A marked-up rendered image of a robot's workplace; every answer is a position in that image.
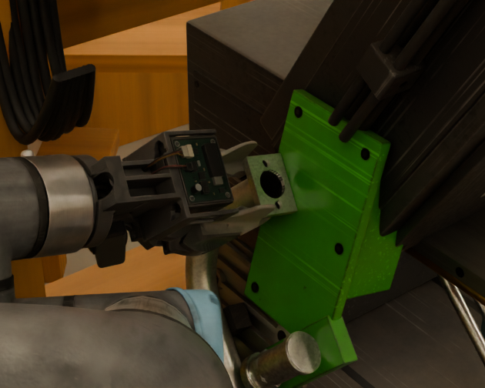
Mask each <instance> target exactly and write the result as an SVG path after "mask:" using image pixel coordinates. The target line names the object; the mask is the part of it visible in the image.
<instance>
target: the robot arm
mask: <svg viewBox="0 0 485 388"><path fill-rule="evenodd" d="M215 133H216V130H215V129H201V130H185V131H169V132H162V133H161V134H159V135H158V136H156V137H155V138H154V139H152V140H150V141H149V142H147V143H146V144H145V145H143V146H141V147H140V148H138V149H137V150H135V151H134V152H133V153H131V154H130V155H128V156H126V157H125V158H124V159H122V161H121V158H120V156H104V157H103V158H102V159H100V160H99V161H98V160H97V159H95V158H94V157H92V156H89V155H76V156H69V155H66V154H57V155H45V156H34V152H33V151H32V150H30V149H27V150H24V151H22V152H21V156H19V157H2V158H0V388H234V387H233V385H232V382H231V379H230V377H229V374H228V372H227V370H226V368H225V366H224V352H223V335H222V316H221V309H220V303H219V299H218V297H217V295H216V294H215V293H213V292H212V291H210V290H207V289H181V288H179V287H170V288H168V289H166V290H160V291H145V292H130V293H103V294H88V295H74V296H48V297H32V298H18V299H17V298H15V286H14V276H13V274H12V264H11V261H13V260H19V259H33V258H39V257H45V256H57V255H62V254H69V253H76V252H78V251H79V250H80V249H84V248H88V249H89V251H90V252H91V253H92V254H93V255H95V258H96V262H97V265H98V267H99V268H105V267H109V266H114V265H118V264H122V263H124V262H125V245H126V243H127V240H128V233H127V230H128V231H129V235H130V239H131V242H137V241H138V242H139V243H140V244H141V245H142V246H143V247H144V248H145V249H147V250H149V249H151V248H152V247H154V246H162V248H163V252H164V254H165V255H168V254H172V253H175V254H179V255H182V256H201V255H203V254H206V253H208V252H210V251H212V250H214V249H216V248H218V247H220V246H222V245H224V244H226V243H227V242H229V241H231V240H233V239H235V238H237V237H239V236H241V235H243V234H245V233H247V232H248V231H250V230H252V229H255V228H256V227H258V226H261V225H262V224H263V223H265V222H267V221H268V220H269V219H270V218H271V217H266V218H264V217H265V216H267V215H268V214H270V213H271V212H272V211H273V210H274V209H275V208H277V207H276V205H274V204H265V205H259V206H253V207H250V208H247V207H245V206H239V207H238V208H236V209H224V207H226V206H228V205H229V204H231V203H233V201H234V198H233V195H232V190H231V187H230V184H229V179H228V178H229V177H236V178H238V179H240V180H241V179H246V178H247V177H246V172H245V169H244V166H243V160H244V158H245V157H247V156H248V154H250V153H251V151H253V150H254V148H255V147H257V146H258V144H257V142H255V141H249V142H244V143H241V144H238V145H236V146H234V147H232V148H230V149H227V150H225V149H220V148H219V143H218V141H217V138H216V136H215V135H214V134H215ZM181 135H195V136H183V137H176V136H181Z"/></svg>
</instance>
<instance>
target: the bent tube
mask: <svg viewBox="0 0 485 388"><path fill-rule="evenodd" d="M242 163H243V166H244V169H245V172H246V177H247V179H246V180H244V181H242V182H241V183H239V184H237V185H235V186H233V187H232V188H231V190H232V195H233V198H234V201H233V203H231V204H229V205H228V206H226V207H224V209H236V208H238V207H239V206H245V207H247V208H250V207H253V206H259V205H265V204H274V205H276V207H277V208H275V209H274V210H273V211H272V212H271V213H270V214H268V215H267V216H265V217H264V218H266V217H272V216H281V215H287V214H292V213H295V212H297V211H298V209H297V207H296V202H295V199H294V197H293V192H292V190H291V186H290V184H289V179H288V176H287V174H286V169H285V166H284V163H283V159H282V156H281V154H280V153H275V154H268V155H260V156H247V157H245V158H244V160H243V161H242ZM263 164H264V165H263ZM218 252H219V247H218V248H216V249H214V250H212V251H210V252H208V253H206V254H203V255H201V256H186V289H207V290H210V291H212V292H213V293H215V294H216V295H217V297H218V299H219V303H220V309H221V316H222V335H223V352H224V366H225V368H226V370H227V372H228V374H229V377H230V379H231V382H232V385H233V387H234V388H246V387H245V386H244V384H243V382H242V379H241V376H240V367H241V361H240V358H239V354H238V352H237V349H236V345H235V343H234V340H233V337H232V334H231V331H230V329H229V325H228V323H227V320H226V316H225V313H224V311H223V308H222V304H221V301H220V298H219V291H218V286H217V278H216V264H217V257H218Z"/></svg>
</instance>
